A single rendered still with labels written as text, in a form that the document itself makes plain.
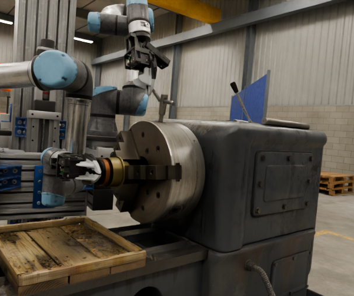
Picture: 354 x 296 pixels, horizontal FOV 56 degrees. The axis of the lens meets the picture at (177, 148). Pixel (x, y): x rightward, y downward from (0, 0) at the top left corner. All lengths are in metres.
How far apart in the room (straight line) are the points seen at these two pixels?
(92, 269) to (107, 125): 0.86
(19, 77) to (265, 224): 0.94
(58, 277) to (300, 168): 0.88
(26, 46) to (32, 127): 0.37
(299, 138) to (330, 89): 10.86
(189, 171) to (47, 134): 0.86
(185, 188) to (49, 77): 0.54
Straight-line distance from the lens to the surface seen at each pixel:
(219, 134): 0.99
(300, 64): 12.86
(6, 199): 1.50
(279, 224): 1.25
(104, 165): 0.93
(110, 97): 1.55
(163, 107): 1.01
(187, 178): 0.94
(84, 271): 0.81
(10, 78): 1.24
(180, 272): 1.02
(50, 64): 1.13
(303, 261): 1.44
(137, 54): 1.16
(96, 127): 1.55
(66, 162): 0.97
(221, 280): 1.08
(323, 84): 12.24
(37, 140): 1.63
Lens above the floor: 1.21
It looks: 3 degrees down
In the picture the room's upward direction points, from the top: 4 degrees clockwise
